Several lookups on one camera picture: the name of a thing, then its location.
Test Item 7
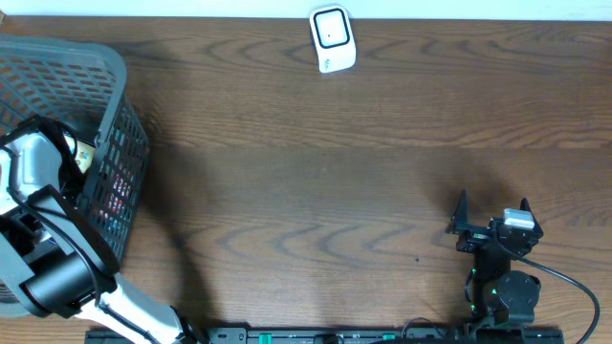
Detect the yellow snack bag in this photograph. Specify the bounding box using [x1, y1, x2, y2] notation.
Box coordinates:
[64, 133, 96, 174]

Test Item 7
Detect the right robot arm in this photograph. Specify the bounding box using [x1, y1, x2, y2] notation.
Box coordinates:
[446, 190, 543, 338]

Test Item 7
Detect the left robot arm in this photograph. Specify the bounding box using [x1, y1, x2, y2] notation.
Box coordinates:
[1, 116, 209, 343]

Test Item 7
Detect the white barcode scanner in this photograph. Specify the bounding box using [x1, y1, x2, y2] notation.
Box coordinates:
[309, 5, 357, 74]

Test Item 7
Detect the grey plastic shopping basket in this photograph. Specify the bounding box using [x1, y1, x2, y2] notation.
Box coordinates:
[1, 35, 150, 317]

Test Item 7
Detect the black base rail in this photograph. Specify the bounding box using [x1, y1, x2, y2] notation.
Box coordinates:
[84, 325, 566, 344]

